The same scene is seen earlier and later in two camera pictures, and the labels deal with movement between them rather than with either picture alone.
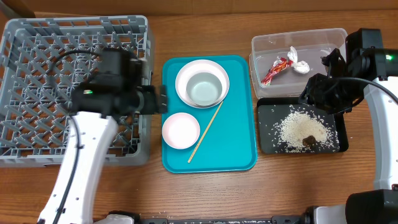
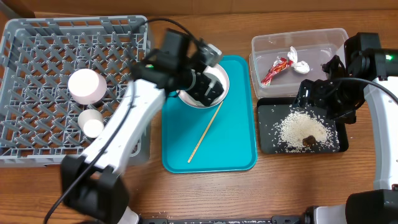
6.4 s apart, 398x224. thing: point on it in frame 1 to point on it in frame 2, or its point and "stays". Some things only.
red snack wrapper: [280, 64] stays
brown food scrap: [309, 141] stays
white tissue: [299, 66] stays
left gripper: [150, 106] to [201, 91]
